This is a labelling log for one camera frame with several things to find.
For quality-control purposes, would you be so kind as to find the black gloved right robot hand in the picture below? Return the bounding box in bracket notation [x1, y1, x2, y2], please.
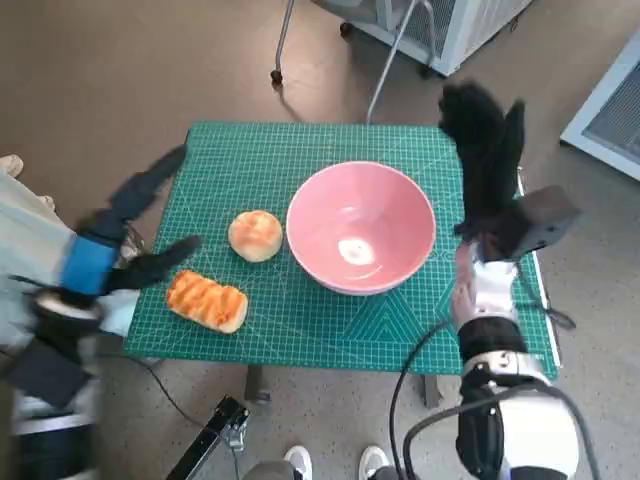
[438, 82, 526, 237]

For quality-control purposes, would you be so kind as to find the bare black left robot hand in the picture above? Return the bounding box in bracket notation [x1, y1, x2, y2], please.
[57, 144, 205, 301]

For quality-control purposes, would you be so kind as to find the long orange striped toy bread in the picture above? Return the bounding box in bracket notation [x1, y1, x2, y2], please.
[166, 269, 250, 334]

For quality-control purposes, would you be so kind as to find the pink bowl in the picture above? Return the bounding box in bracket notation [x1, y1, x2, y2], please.
[285, 160, 437, 297]

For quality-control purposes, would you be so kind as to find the round toy bread bun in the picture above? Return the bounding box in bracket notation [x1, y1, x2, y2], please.
[227, 209, 283, 264]

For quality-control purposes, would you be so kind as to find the white vented floor unit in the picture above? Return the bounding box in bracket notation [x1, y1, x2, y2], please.
[559, 29, 640, 182]

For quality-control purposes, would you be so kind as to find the white vented cabinet on castors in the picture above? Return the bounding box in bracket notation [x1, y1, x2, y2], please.
[309, 0, 534, 77]

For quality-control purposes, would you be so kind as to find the grey metal tube leg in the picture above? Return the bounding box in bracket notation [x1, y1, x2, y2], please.
[366, 0, 436, 124]

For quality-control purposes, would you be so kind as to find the grey table leg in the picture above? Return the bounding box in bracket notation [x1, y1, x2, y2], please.
[244, 364, 273, 404]
[423, 373, 446, 409]

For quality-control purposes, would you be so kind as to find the black metal bar with clamp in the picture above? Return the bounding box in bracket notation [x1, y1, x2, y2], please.
[164, 394, 251, 480]

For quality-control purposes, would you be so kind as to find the green cutting mat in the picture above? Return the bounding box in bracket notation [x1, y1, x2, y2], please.
[123, 119, 560, 381]

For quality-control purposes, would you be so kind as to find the metal chair leg with castor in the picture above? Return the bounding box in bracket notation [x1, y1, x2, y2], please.
[269, 0, 297, 85]

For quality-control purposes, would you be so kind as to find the white shoe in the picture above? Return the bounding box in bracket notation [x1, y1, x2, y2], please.
[283, 444, 315, 480]
[359, 444, 391, 480]

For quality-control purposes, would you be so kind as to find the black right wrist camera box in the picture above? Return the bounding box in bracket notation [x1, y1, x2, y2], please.
[492, 185, 584, 261]

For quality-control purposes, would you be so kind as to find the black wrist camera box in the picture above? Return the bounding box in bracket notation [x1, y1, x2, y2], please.
[492, 185, 584, 261]
[7, 339, 94, 409]

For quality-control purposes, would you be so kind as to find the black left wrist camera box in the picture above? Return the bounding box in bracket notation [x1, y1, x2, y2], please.
[7, 339, 94, 409]

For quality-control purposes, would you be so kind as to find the black floor cable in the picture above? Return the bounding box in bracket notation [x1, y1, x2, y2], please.
[94, 352, 209, 429]

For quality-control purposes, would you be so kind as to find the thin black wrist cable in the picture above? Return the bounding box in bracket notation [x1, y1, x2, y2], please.
[514, 259, 576, 331]

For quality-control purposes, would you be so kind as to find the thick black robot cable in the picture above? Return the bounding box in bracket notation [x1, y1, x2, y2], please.
[403, 377, 601, 480]

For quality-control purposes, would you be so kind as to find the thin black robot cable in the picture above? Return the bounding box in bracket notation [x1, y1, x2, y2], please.
[389, 319, 454, 480]

